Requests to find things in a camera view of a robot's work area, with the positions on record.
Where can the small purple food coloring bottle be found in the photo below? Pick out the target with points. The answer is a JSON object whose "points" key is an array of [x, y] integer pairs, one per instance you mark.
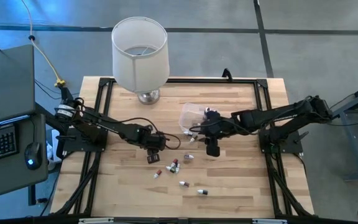
{"points": [[188, 156]]}

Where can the silver lamp base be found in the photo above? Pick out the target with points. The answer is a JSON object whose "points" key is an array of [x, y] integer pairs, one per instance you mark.
{"points": [[149, 97]]}

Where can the small green food coloring bottle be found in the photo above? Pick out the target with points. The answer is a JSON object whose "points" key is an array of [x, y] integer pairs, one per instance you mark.
{"points": [[170, 169]]}

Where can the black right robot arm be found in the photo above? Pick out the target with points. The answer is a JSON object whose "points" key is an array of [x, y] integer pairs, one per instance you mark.
{"points": [[275, 116]]}

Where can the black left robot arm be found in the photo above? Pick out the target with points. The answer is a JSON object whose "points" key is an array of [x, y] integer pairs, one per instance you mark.
{"points": [[104, 124]]}

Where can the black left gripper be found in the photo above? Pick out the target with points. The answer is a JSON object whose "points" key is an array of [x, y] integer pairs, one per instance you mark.
{"points": [[155, 141]]}

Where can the clear plastic container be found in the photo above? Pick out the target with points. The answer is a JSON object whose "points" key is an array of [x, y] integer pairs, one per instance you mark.
{"points": [[190, 115]]}

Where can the small red food coloring bottle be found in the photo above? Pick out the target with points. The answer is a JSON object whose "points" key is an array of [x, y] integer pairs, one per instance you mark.
{"points": [[174, 162], [157, 174]]}

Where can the small maroon food coloring bottle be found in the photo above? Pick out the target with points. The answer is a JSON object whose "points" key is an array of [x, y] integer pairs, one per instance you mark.
{"points": [[184, 183]]}

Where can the black computer mouse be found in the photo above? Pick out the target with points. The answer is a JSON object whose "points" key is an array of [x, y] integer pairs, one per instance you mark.
{"points": [[33, 155]]}

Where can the grey side desk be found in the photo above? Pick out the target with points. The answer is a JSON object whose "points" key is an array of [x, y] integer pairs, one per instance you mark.
{"points": [[11, 183]]}

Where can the grey metal cart frame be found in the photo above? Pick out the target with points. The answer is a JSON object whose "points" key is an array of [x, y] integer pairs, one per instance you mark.
{"points": [[357, 98]]}

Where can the dark grey monitor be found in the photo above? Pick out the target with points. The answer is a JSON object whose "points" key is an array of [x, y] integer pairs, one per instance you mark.
{"points": [[5, 84]]}

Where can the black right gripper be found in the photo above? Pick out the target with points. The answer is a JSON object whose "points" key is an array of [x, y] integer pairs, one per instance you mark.
{"points": [[213, 121]]}

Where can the small dark food coloring bottle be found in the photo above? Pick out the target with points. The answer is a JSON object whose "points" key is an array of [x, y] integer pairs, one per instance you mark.
{"points": [[202, 192], [207, 109]]}

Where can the white lamp shade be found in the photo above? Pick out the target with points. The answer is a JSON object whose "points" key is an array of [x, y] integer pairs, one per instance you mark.
{"points": [[140, 68]]}

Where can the black clamp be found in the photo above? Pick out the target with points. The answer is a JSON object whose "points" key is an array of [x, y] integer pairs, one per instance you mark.
{"points": [[227, 74]]}

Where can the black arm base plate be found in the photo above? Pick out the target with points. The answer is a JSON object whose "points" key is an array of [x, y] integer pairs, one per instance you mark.
{"points": [[79, 147], [291, 146]]}

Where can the black aluminium table frame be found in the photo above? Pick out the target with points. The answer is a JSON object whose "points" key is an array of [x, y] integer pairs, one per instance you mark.
{"points": [[182, 80]]}

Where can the white bracket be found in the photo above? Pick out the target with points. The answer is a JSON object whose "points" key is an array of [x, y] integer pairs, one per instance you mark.
{"points": [[269, 221], [95, 220]]}

